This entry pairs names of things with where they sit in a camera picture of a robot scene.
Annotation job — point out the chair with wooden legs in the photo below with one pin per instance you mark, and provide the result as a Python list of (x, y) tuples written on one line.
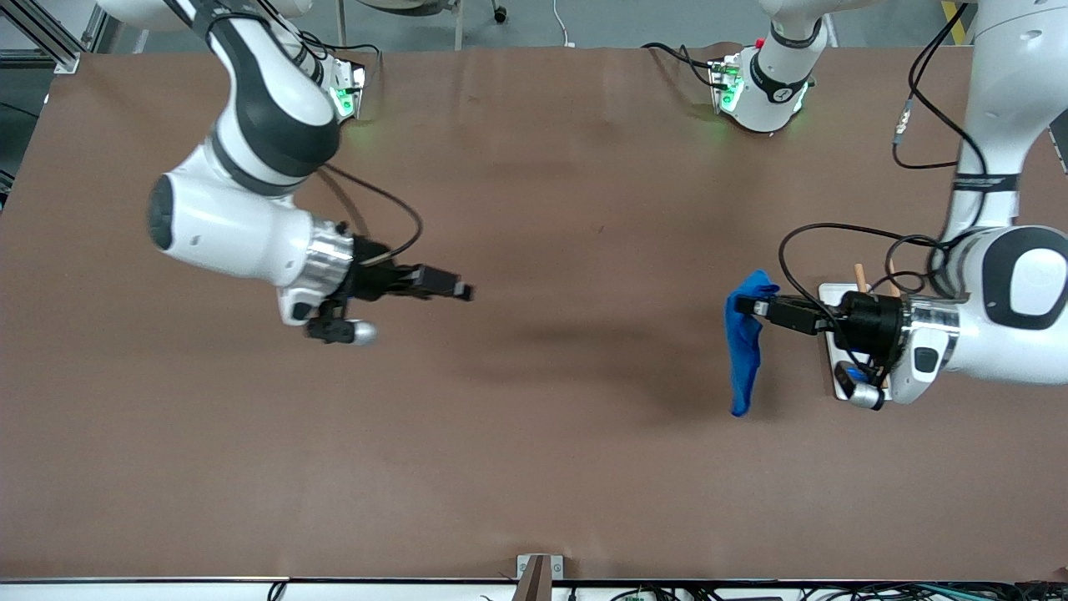
[(409, 7)]

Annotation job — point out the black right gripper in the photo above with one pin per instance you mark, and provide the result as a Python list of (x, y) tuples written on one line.
[(372, 280)]

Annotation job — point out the brown table cover sheet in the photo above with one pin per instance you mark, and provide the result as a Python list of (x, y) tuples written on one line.
[(534, 467)]

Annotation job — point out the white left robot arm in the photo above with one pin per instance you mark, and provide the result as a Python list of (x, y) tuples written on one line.
[(984, 351)]

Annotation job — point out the blue towel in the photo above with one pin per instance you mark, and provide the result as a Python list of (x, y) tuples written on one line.
[(744, 359)]

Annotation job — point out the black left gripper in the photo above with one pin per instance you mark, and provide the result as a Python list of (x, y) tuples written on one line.
[(874, 322)]

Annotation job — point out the white rack with wooden bars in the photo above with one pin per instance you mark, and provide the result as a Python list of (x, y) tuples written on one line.
[(859, 275)]

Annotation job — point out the grey metal bracket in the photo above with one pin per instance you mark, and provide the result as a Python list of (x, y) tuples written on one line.
[(557, 568)]

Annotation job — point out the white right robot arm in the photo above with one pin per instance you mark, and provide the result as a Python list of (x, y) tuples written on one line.
[(234, 229)]

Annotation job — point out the dark camera post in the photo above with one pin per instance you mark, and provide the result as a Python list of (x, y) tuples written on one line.
[(534, 584)]

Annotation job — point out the aluminium frame post with bracket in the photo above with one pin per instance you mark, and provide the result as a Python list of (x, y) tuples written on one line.
[(67, 63)]

